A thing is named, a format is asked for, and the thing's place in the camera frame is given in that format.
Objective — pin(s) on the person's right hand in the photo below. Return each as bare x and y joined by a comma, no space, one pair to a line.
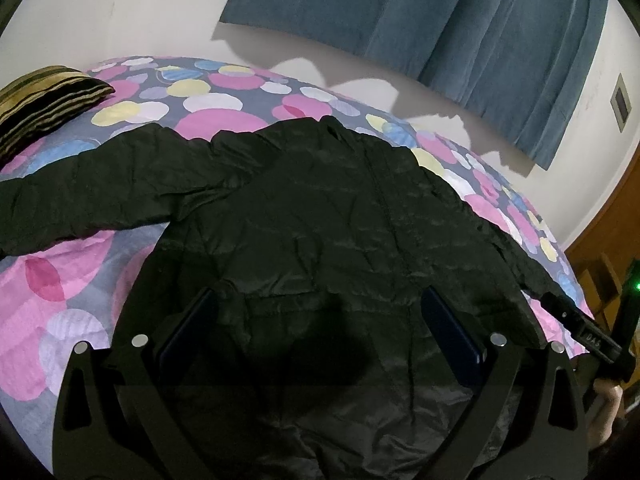
601,426

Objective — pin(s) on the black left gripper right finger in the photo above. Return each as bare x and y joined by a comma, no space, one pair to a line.
525,419

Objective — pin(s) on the yellow black striped pillow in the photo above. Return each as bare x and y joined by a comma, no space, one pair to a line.
39,102

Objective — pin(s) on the grey wall switch plate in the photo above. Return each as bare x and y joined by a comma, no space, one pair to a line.
620,103

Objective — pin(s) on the black puffer jacket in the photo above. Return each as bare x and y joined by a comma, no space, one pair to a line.
282,302

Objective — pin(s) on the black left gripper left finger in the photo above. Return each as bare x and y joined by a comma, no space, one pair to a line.
119,413

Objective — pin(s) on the colourful dotted bed cover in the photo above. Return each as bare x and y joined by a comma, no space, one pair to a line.
74,291

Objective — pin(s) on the blue curtain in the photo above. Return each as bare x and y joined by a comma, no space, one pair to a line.
519,64

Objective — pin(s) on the brown wooden furniture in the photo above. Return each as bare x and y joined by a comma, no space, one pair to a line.
602,254

